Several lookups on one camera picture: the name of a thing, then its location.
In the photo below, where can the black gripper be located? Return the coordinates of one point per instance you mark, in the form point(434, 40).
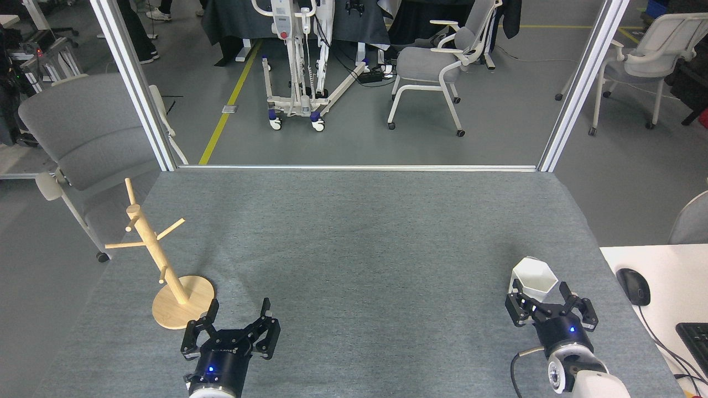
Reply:
point(561, 330)
point(221, 362)

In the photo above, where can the white hexagonal cup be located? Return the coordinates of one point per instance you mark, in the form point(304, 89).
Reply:
point(534, 276)

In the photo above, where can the wooden cup rack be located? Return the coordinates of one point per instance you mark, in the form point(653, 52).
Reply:
point(150, 240)

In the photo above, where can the black computer mouse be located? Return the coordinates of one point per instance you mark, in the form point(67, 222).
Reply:
point(633, 286)

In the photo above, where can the white desk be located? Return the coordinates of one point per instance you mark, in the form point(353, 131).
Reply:
point(675, 276)

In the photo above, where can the black keyboard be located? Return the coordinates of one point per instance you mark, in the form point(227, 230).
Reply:
point(698, 342)

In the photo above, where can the grey chair backrest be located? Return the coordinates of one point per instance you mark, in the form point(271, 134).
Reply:
point(691, 224)

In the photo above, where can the metal floor plate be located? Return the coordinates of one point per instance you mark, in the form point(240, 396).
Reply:
point(229, 109)

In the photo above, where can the white stand on wheels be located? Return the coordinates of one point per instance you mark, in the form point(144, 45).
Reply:
point(301, 105)

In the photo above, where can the large grey chair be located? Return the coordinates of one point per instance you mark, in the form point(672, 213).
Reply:
point(88, 132)

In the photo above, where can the white mesh-back chair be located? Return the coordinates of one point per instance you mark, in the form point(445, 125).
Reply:
point(641, 58)

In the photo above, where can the grey chair with armrests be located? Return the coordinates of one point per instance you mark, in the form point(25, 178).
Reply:
point(426, 63)

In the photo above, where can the black power strip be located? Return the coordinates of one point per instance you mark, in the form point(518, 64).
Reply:
point(370, 76)

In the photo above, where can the dark cloth covered table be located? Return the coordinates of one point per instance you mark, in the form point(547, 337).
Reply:
point(232, 22)

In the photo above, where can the person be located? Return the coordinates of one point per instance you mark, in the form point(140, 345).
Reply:
point(159, 14)
point(138, 33)

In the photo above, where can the equipment cart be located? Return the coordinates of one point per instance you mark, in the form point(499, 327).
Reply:
point(44, 61)

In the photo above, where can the silver frame crossbar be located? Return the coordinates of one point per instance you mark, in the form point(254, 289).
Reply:
point(359, 167)

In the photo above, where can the silver frame post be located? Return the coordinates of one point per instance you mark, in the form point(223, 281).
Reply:
point(581, 83)
point(133, 72)

